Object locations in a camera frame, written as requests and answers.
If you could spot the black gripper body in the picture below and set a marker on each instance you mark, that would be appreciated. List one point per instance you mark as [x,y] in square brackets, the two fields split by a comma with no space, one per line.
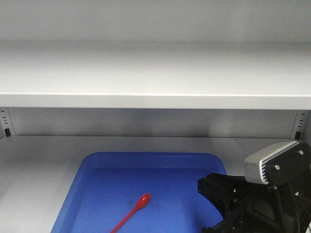
[266,209]

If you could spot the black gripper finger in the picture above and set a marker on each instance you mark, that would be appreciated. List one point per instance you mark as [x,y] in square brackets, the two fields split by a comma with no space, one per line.
[222,227]
[223,191]

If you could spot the red plastic spoon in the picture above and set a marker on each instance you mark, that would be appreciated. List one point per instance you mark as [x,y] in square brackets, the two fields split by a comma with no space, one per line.
[141,203]

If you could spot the grey cabinet shelf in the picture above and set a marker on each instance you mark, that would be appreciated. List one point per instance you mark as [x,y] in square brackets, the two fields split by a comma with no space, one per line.
[155,75]

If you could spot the blue plastic tray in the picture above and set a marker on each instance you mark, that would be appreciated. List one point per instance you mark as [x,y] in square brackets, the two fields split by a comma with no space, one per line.
[108,185]

